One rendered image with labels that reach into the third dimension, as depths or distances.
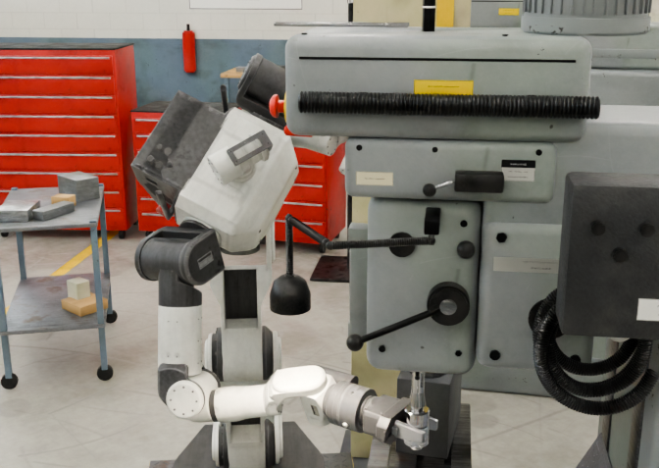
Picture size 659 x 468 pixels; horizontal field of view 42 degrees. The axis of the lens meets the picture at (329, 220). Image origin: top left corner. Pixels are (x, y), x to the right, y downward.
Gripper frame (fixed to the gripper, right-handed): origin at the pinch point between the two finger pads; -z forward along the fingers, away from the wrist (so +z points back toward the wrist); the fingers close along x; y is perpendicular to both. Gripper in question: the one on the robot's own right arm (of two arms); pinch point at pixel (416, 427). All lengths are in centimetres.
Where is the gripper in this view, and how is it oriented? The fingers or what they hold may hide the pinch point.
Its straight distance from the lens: 169.0
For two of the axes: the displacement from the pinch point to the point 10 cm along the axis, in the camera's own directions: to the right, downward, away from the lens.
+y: 0.0, 9.6, 2.8
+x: 5.5, -2.3, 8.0
